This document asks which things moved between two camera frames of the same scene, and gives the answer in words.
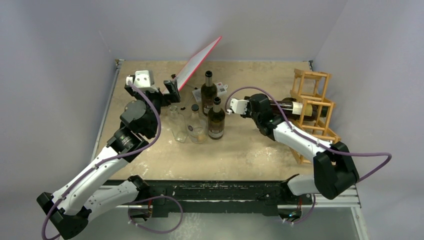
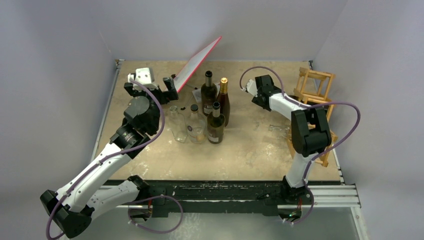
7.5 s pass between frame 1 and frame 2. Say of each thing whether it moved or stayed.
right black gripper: moved
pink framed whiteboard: stayed
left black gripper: stayed
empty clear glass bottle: stayed
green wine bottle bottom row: moved
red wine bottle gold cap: moved
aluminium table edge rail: stayed
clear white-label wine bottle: stayed
